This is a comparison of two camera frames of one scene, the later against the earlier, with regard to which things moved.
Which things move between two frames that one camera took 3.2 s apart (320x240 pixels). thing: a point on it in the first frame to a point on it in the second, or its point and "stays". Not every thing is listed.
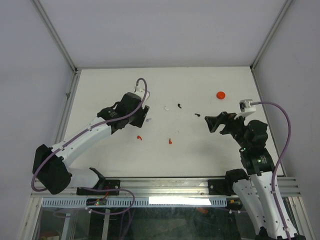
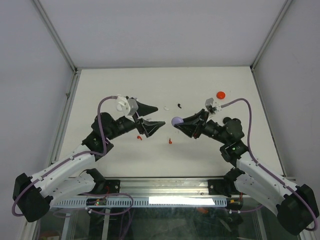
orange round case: [220, 95] stays
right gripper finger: [214, 122] to [192, 129]
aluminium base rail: [288, 186] stays
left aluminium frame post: [42, 11] stays
